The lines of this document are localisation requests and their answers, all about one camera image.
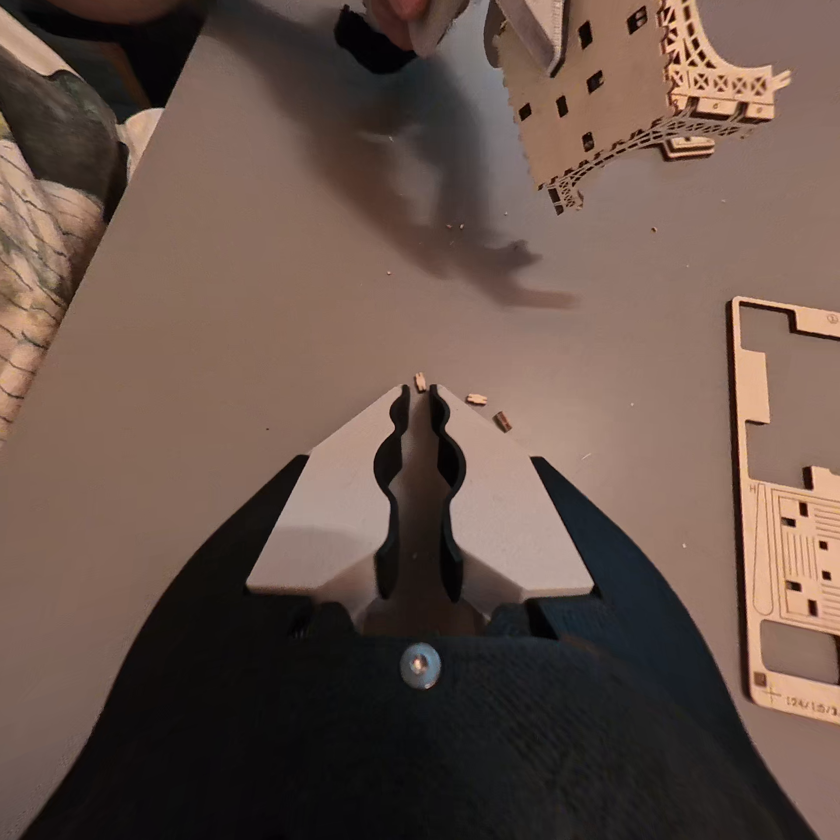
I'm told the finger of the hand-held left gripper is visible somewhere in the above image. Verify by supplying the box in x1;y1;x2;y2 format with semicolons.
494;0;570;77

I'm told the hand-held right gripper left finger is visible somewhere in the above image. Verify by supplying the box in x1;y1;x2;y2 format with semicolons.
245;384;412;601

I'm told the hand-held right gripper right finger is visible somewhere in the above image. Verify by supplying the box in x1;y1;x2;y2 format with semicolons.
428;385;596;604

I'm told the wooden lattice tower base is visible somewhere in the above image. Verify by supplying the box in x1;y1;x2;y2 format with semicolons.
483;0;793;217

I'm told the grey desk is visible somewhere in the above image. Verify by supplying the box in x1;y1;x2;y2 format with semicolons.
0;0;840;840

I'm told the person's left hand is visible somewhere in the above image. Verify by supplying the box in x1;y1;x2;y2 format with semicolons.
363;0;429;53

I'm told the wooden empty frame piece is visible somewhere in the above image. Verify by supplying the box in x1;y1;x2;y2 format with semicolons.
726;295;840;727

